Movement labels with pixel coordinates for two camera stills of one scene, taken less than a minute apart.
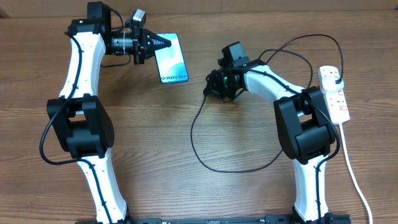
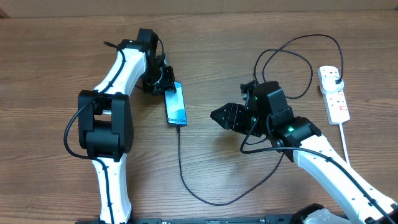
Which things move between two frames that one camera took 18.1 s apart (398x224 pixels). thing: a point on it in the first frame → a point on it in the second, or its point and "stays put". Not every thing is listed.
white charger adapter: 329,83 stays put
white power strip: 336,100 stays put
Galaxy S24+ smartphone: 171,61 → 175,106
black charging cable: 278,154 → 275,50
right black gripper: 214,89 → 234,122
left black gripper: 143,48 → 167,84
